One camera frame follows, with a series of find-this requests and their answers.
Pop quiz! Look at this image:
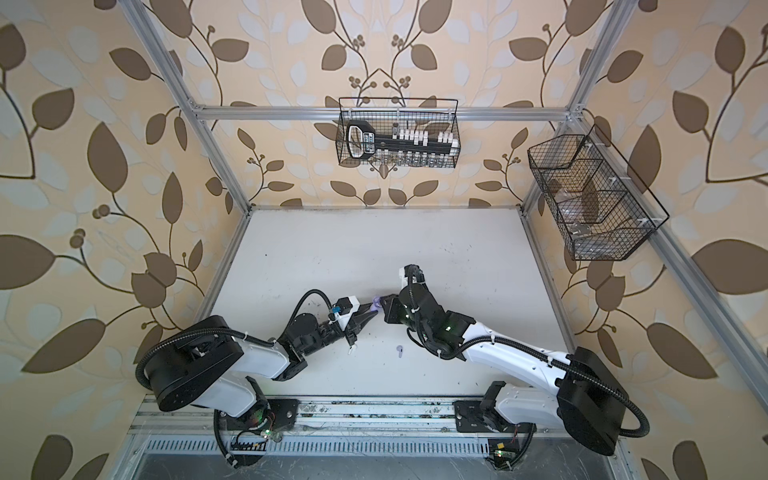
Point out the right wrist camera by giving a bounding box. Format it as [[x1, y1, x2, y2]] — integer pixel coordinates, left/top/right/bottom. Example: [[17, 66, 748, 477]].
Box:
[[399, 264, 426, 289]]

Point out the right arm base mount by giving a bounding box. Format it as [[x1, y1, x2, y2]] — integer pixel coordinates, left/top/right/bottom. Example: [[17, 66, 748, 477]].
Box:
[[453, 400, 536, 436]]

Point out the black wire basket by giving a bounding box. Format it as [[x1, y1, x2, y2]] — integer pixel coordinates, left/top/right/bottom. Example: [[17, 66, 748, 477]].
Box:
[[335, 95, 462, 169], [527, 125, 670, 261]]

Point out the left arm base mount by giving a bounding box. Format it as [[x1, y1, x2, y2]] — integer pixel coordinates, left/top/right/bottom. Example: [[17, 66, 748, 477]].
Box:
[[214, 398, 300, 431]]

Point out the black wire basket right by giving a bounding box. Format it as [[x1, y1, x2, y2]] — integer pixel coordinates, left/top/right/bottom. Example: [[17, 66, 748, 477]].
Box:
[[527, 125, 670, 261]]

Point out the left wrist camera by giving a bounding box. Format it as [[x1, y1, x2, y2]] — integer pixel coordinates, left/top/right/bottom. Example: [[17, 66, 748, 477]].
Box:
[[332, 296, 360, 321]]

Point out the purple round charging case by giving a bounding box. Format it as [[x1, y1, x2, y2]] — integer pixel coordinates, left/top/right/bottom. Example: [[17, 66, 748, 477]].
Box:
[[370, 297, 384, 313]]

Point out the black wire basket centre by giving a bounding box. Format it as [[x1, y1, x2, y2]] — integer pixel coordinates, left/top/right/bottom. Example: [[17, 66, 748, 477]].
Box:
[[335, 95, 462, 169]]

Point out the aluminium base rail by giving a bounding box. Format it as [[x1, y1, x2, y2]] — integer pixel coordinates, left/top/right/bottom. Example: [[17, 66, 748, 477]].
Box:
[[129, 396, 481, 434]]

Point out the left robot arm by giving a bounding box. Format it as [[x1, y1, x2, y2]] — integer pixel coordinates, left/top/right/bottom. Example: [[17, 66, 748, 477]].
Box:
[[135, 289, 383, 418]]

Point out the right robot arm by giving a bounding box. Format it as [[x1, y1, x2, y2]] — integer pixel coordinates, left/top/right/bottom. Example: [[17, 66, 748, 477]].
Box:
[[374, 264, 651, 456]]

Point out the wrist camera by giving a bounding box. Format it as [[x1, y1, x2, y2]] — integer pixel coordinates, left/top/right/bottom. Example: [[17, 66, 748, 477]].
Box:
[[399, 264, 426, 289], [332, 296, 360, 321]]

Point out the black tool with white bits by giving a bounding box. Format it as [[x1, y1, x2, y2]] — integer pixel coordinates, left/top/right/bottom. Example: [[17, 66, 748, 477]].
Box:
[[337, 120, 461, 160]]

